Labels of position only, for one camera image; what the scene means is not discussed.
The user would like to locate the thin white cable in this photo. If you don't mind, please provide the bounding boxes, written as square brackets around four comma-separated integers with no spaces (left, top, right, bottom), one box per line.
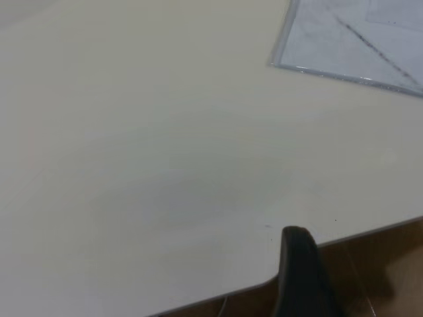
[216,295,229,317]

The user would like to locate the white smudged paper sheet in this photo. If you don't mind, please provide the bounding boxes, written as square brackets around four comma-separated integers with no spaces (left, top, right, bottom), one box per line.
[279,0,423,94]

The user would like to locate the clear zipper bag green zip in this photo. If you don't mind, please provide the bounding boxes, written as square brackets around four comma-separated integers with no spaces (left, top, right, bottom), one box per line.
[267,0,423,98]

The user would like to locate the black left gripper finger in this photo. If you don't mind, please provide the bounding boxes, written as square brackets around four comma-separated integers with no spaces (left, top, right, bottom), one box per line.
[273,225,346,317]

